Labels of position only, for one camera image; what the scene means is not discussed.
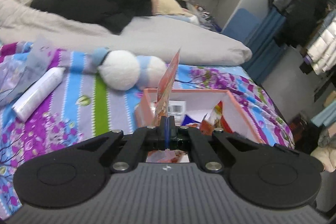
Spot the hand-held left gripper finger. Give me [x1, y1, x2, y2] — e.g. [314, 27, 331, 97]
[73, 116, 168, 174]
[168, 116, 261, 174]

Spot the white and blue plush toy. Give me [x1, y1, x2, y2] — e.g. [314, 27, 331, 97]
[88, 48, 168, 90]

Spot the grey duvet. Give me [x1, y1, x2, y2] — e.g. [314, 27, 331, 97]
[0, 0, 253, 65]

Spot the white puffer jacket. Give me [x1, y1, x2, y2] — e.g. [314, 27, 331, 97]
[306, 10, 336, 75]

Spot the blue padded panel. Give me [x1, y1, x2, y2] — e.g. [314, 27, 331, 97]
[222, 7, 261, 43]

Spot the blue fabric curtain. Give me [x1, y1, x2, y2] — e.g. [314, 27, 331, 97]
[241, 7, 288, 85]

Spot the blue white snack packet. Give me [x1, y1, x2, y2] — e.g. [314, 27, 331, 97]
[181, 114, 205, 126]

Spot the silver packet white label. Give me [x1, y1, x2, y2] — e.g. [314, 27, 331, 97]
[168, 100, 187, 119]

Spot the teal folded cloth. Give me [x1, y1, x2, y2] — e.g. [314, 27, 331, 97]
[311, 101, 336, 127]

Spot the clear bluish plastic bag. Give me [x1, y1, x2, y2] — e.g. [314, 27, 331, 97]
[0, 35, 57, 106]

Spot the patterned cloth pile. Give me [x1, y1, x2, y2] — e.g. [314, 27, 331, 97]
[193, 5, 223, 33]

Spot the beige pillow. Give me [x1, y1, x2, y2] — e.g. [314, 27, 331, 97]
[151, 0, 184, 16]

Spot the black jacket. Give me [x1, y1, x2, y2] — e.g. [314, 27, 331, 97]
[30, 0, 154, 35]

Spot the black hanging coat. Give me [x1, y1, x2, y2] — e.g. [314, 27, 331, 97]
[278, 0, 331, 47]

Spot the pink cardboard box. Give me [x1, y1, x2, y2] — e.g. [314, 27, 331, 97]
[135, 88, 264, 144]

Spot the red yellow snack packet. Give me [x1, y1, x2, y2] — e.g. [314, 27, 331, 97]
[201, 101, 226, 135]

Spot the colourful floral bed sheet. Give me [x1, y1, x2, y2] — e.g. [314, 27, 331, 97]
[0, 42, 296, 219]

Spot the white spray can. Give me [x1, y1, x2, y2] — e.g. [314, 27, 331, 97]
[12, 67, 66, 122]

